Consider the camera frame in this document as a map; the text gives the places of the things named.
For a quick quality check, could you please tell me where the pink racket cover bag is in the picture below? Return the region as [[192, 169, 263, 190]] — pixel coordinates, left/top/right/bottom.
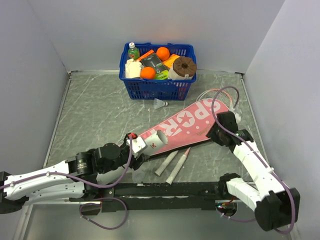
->
[[127, 98, 229, 156]]

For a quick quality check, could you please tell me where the white shuttlecock tube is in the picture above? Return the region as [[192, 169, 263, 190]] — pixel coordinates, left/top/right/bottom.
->
[[96, 130, 168, 185]]

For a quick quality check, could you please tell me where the white shuttlecock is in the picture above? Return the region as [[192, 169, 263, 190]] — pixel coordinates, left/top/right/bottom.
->
[[153, 98, 169, 110]]

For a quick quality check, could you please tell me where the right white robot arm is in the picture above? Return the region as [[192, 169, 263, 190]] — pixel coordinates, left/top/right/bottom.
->
[[206, 111, 301, 232]]

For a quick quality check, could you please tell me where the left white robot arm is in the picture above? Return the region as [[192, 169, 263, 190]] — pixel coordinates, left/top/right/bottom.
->
[[0, 140, 153, 214]]

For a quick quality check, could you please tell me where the blue plastic basket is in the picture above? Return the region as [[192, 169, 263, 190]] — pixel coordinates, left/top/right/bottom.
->
[[119, 42, 197, 101]]

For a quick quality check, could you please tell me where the black green box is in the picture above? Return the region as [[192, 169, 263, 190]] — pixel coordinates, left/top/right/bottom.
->
[[141, 53, 169, 80]]

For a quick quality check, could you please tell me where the orange snack packet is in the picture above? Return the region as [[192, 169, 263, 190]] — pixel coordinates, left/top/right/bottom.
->
[[162, 54, 180, 70]]

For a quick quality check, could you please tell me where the white crumpled paper bag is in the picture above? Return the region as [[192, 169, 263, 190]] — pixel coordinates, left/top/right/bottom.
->
[[124, 58, 144, 79]]

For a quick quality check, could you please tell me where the orange fruit front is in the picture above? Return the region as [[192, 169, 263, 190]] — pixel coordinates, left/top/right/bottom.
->
[[140, 66, 156, 80]]

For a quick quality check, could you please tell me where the orange fruit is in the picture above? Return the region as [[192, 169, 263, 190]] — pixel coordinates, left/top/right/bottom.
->
[[140, 66, 156, 80], [156, 46, 170, 61]]

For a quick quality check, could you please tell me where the orange fruit rear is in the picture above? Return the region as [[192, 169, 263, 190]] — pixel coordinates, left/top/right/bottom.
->
[[156, 46, 170, 61]]

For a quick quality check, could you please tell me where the orange carton box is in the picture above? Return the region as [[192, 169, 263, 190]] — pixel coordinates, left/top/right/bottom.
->
[[135, 49, 155, 62]]

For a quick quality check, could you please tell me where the green drink bottle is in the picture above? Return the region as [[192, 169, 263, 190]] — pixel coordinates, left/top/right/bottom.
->
[[127, 42, 140, 61]]

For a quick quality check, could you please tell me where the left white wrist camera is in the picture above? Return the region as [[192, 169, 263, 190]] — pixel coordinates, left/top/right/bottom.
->
[[126, 133, 148, 158]]

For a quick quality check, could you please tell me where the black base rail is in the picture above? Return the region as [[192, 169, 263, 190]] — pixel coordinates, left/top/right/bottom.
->
[[69, 181, 240, 213]]

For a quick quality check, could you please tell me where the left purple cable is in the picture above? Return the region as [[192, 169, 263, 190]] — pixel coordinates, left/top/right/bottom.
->
[[0, 142, 133, 230]]

